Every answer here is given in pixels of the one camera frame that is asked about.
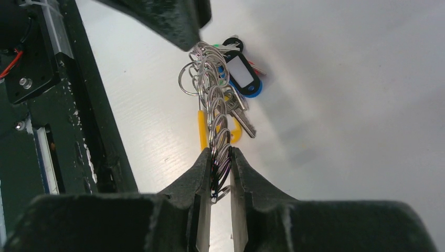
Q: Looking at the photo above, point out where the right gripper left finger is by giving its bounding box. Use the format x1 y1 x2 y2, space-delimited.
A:
3 148 211 251

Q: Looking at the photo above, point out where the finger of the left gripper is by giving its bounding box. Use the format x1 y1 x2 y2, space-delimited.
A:
99 0 212 51

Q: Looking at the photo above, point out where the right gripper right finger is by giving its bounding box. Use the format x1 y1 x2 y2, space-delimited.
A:
231 148 437 251

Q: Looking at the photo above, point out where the metal key organizer ring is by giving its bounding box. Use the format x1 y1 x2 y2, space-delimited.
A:
178 35 267 204

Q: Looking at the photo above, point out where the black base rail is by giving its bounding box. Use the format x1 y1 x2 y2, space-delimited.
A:
1 1 137 244

